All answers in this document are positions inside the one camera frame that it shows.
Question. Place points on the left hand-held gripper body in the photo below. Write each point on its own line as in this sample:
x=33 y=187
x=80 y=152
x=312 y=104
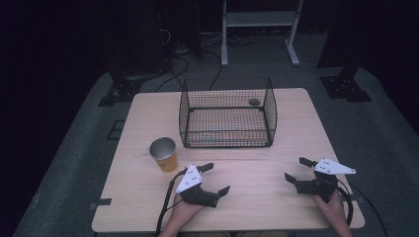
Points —
x=190 y=179

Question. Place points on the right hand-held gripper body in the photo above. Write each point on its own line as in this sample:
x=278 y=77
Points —
x=321 y=186

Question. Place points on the orange paper cup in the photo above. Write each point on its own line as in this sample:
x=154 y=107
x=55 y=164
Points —
x=166 y=158

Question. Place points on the person's right hand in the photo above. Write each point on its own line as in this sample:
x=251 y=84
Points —
x=334 y=209

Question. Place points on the person's left hand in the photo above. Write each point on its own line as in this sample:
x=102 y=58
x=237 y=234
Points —
x=183 y=212

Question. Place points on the small dark round object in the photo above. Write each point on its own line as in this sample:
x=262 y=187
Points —
x=254 y=101

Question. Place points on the black stand base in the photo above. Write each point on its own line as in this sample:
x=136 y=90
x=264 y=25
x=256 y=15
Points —
x=122 y=90
x=344 y=87

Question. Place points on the black tape floor marking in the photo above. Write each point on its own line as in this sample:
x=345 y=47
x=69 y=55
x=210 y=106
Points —
x=115 y=130

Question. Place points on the black tape strip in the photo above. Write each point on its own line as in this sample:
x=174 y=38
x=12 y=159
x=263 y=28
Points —
x=100 y=203

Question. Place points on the white metal desk frame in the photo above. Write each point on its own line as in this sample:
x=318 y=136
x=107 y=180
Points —
x=260 y=18

